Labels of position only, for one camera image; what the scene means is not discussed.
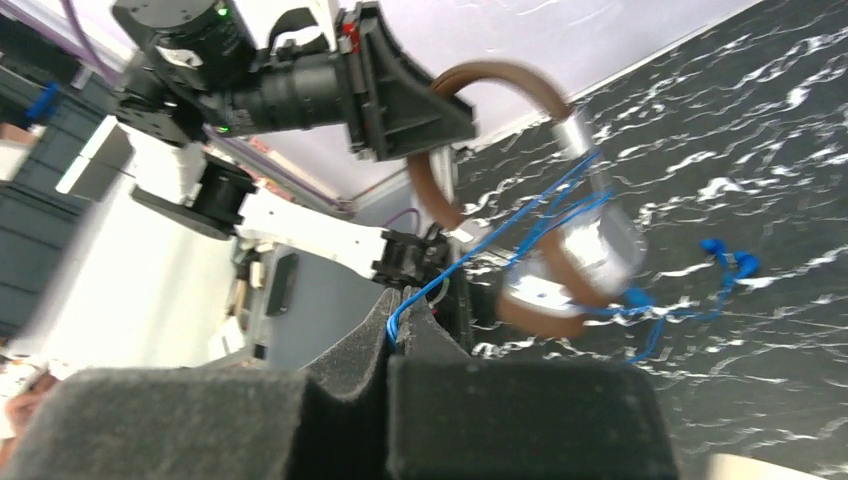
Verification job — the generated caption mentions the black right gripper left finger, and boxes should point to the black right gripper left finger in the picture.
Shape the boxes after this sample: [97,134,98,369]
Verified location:
[1,291,403,479]

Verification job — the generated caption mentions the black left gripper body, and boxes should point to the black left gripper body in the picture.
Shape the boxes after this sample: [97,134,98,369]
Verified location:
[225,56,371,153]

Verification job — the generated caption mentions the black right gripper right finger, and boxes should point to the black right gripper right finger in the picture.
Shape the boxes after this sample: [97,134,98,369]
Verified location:
[387,293,681,479]

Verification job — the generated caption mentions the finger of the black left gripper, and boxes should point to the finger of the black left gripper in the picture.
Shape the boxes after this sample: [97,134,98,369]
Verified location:
[351,1,477,161]

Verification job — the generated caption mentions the thin blue headphone cable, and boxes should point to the thin blue headphone cable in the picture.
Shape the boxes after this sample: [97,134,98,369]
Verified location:
[384,148,762,366]

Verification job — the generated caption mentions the brown silver headphones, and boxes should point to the brown silver headphones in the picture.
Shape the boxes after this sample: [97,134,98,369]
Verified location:
[407,61,654,338]

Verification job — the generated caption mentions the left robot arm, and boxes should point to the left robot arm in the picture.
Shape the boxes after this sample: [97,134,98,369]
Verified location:
[111,1,476,288]

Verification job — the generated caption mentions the white cylindrical drum box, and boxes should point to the white cylindrical drum box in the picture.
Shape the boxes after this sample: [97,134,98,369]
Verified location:
[704,453,823,480]

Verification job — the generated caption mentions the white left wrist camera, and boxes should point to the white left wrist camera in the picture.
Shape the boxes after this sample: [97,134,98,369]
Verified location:
[253,1,361,69]

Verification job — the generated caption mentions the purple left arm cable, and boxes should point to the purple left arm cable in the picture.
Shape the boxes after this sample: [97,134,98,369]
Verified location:
[59,0,121,84]

